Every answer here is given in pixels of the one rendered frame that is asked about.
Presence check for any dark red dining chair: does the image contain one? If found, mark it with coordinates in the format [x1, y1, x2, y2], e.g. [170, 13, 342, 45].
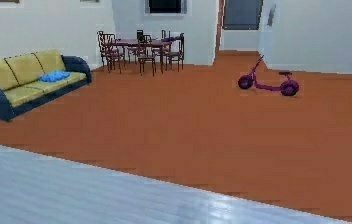
[97, 30, 125, 74]
[151, 29, 172, 64]
[137, 34, 157, 77]
[165, 32, 186, 72]
[127, 29, 145, 64]

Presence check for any dark red dining table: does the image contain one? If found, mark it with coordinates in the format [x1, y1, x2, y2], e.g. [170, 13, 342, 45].
[111, 38, 174, 75]

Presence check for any purple scooter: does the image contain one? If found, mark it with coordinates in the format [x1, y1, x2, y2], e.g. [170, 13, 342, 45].
[237, 54, 300, 97]

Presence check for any grey room door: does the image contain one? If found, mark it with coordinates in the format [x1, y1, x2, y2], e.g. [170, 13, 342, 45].
[222, 0, 264, 31]

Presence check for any blue cushion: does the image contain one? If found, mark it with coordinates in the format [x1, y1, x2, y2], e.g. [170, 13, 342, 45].
[38, 70, 71, 83]

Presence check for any yellow and navy sofa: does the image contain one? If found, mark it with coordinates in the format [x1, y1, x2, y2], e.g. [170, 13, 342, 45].
[0, 49, 93, 122]

